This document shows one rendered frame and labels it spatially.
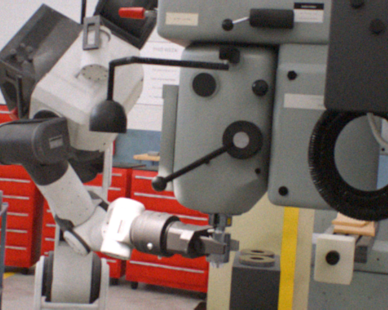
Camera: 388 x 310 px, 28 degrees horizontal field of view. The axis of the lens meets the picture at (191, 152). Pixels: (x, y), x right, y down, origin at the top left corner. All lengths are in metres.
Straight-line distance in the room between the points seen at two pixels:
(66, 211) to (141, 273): 4.56
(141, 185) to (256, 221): 3.10
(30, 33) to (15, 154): 0.31
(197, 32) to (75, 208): 0.61
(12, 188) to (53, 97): 4.97
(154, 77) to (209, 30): 9.49
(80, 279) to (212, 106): 0.87
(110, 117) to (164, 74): 9.41
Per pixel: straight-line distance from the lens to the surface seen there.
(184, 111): 1.43
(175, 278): 6.26
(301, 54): 1.38
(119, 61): 1.38
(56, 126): 1.74
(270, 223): 3.25
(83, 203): 1.84
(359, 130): 1.36
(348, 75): 1.12
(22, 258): 6.78
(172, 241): 1.53
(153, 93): 10.87
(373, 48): 1.12
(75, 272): 2.14
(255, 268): 1.92
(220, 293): 3.34
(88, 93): 1.79
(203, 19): 1.41
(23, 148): 1.72
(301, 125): 1.37
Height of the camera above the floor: 1.50
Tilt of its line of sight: 3 degrees down
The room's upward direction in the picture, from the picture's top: 4 degrees clockwise
